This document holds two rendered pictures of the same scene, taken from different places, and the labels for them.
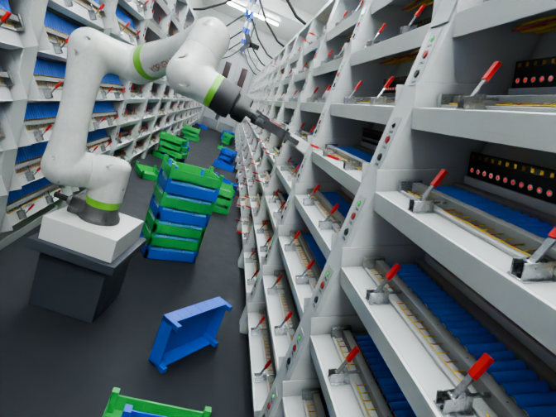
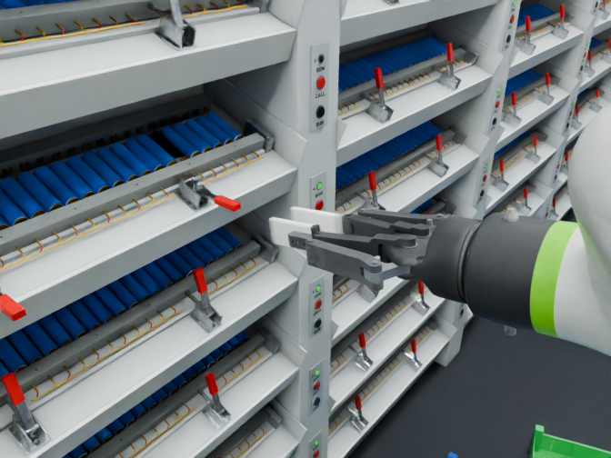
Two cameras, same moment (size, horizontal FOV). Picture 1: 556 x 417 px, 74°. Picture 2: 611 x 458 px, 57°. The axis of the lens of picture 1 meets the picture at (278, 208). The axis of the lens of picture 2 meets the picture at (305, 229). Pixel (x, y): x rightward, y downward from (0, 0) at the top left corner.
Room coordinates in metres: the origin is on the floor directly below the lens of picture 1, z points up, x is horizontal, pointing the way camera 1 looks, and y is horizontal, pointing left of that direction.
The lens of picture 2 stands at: (1.40, 0.44, 1.23)
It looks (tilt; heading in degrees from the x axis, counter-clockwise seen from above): 29 degrees down; 232
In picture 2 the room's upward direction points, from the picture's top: straight up
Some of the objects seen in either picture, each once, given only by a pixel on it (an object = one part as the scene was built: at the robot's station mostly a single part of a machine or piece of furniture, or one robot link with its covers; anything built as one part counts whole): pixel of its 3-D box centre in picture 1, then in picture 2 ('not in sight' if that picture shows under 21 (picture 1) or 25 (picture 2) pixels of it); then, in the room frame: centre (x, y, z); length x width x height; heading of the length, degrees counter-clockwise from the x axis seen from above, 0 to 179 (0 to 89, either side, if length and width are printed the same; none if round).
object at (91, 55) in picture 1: (80, 111); not in sight; (1.22, 0.74, 0.76); 0.16 x 0.13 x 0.53; 138
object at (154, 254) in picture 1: (168, 246); not in sight; (2.03, 0.53, 0.04); 0.30 x 0.20 x 0.08; 125
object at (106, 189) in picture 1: (105, 180); not in sight; (1.32, 0.65, 0.52); 0.16 x 0.13 x 0.19; 138
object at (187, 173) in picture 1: (192, 171); not in sight; (2.03, 0.53, 0.52); 0.30 x 0.20 x 0.08; 125
